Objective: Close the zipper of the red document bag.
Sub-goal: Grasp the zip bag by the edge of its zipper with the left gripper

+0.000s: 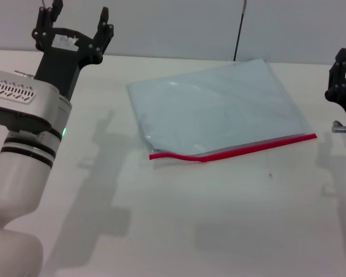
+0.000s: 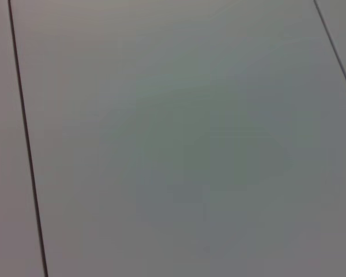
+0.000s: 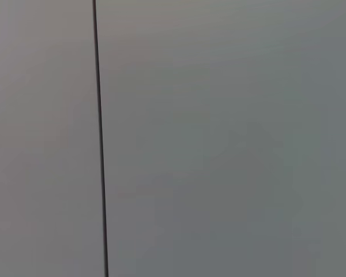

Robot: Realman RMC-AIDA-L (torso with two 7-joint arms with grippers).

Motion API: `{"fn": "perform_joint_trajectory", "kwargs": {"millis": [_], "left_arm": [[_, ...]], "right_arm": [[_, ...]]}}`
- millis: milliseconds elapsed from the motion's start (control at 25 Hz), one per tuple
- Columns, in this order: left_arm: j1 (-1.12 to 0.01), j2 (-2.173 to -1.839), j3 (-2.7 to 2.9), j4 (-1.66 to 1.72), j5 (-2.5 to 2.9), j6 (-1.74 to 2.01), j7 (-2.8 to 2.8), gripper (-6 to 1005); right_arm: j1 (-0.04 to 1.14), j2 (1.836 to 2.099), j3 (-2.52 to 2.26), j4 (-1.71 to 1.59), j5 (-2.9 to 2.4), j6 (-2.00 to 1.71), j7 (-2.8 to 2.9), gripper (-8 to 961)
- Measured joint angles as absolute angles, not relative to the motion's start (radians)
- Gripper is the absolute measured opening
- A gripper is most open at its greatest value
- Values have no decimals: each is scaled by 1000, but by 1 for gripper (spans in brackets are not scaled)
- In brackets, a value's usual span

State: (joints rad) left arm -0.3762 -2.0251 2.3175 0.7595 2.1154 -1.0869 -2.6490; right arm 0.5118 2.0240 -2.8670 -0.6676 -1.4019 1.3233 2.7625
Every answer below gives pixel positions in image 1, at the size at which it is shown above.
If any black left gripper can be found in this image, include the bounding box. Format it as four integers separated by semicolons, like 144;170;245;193
31;0;115;99

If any clear document bag red zipper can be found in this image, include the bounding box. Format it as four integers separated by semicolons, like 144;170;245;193
127;58;318;164

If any black and white wrist camera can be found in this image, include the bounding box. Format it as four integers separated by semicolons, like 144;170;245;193
0;68;62;132

